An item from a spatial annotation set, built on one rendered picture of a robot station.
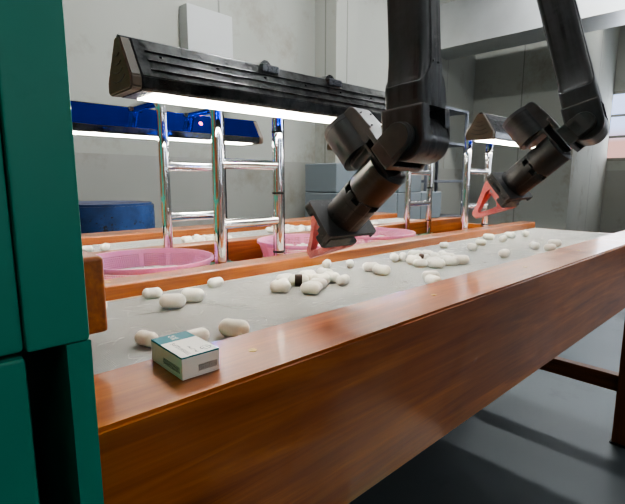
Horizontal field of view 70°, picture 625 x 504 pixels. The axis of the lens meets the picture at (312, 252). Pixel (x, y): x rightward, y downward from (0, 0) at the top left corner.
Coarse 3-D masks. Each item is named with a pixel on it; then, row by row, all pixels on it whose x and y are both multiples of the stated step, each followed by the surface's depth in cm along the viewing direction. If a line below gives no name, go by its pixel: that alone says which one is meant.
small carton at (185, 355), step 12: (168, 336) 41; (180, 336) 41; (192, 336) 41; (156, 348) 39; (168, 348) 38; (180, 348) 38; (192, 348) 38; (204, 348) 38; (216, 348) 38; (156, 360) 40; (168, 360) 38; (180, 360) 36; (192, 360) 37; (204, 360) 37; (216, 360) 38; (180, 372) 36; (192, 372) 37; (204, 372) 38
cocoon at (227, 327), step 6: (228, 318) 54; (222, 324) 53; (228, 324) 53; (234, 324) 53; (240, 324) 53; (246, 324) 53; (222, 330) 53; (228, 330) 53; (234, 330) 53; (240, 330) 52; (246, 330) 53; (234, 336) 53
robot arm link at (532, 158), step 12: (540, 132) 80; (552, 132) 80; (528, 144) 82; (540, 144) 80; (552, 144) 78; (564, 144) 79; (528, 156) 82; (540, 156) 80; (552, 156) 78; (564, 156) 78; (540, 168) 80; (552, 168) 80
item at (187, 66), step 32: (128, 64) 56; (160, 64) 59; (192, 64) 63; (224, 64) 67; (256, 64) 72; (128, 96) 61; (192, 96) 62; (224, 96) 65; (256, 96) 68; (288, 96) 73; (320, 96) 78; (352, 96) 85; (384, 96) 93
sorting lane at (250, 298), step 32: (384, 256) 112; (480, 256) 112; (512, 256) 112; (224, 288) 78; (256, 288) 78; (352, 288) 78; (384, 288) 78; (128, 320) 60; (160, 320) 60; (192, 320) 60; (256, 320) 60; (288, 320) 60; (96, 352) 49; (128, 352) 49
